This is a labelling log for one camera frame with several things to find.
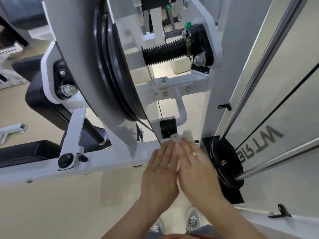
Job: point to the person's right hand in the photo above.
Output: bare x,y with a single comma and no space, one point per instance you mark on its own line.
199,179

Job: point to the person's left hand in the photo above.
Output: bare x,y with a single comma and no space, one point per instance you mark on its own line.
159,181

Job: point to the white cleaning wipe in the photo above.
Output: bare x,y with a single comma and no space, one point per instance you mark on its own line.
184,136

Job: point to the black padded arm rest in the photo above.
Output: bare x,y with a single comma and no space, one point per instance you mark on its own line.
30,12
27,151

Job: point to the black rectangular chest pad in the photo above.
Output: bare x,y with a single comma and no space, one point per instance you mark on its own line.
44,102

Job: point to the white gym machine frame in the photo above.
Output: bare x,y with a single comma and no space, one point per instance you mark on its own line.
74,47

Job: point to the person's right sneaker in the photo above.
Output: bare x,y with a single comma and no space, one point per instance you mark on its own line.
194,220

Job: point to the person's sneaker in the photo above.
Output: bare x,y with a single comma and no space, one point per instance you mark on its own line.
158,227
194,220

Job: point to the person's left sneaker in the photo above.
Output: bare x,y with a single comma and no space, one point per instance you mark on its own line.
158,227

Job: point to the black weight stack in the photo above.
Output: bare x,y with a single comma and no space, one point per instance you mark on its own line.
224,161

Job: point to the blue denim shorts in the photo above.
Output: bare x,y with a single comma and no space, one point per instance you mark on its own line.
199,232

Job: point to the cream white storage box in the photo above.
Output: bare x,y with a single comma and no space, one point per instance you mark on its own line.
180,65

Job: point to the black square cushion pad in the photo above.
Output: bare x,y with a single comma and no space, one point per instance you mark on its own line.
154,2

